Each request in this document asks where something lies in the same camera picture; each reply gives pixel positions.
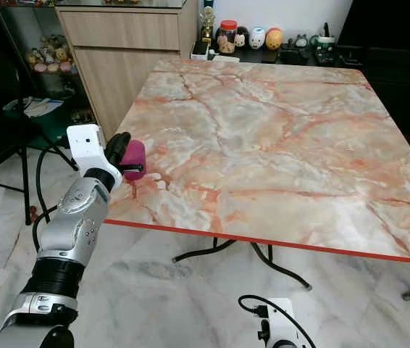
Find magenta cup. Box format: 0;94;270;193
122;139;148;182

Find green bin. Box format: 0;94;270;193
4;96;77;150

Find wooden cabinet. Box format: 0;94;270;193
54;0;199;140

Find white papers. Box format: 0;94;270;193
25;97;62;117

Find brown plush bear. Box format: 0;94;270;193
44;35;64;57

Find white box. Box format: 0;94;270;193
190;40;212;61

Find yellow plush toy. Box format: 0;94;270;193
25;48;43;68

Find marble table with red edge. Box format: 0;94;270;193
105;57;410;301

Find golden trophy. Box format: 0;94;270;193
200;6;217;44

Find glass display shelf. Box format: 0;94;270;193
0;0;83;128

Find jar with red lid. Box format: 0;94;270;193
217;20;238;55

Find black figurine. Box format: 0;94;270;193
236;26;250;49

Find white egg figurine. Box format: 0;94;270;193
248;26;267;50

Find orange egg figurine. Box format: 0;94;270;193
265;28;283;51

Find green mug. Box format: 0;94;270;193
314;22;338;64

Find black television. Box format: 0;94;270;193
338;0;410;49

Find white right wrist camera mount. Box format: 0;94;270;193
263;297;301;348

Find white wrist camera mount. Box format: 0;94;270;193
263;297;301;348
66;124;116;179

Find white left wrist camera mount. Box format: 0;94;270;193
66;124;116;179

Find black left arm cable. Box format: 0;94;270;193
32;144;80;252

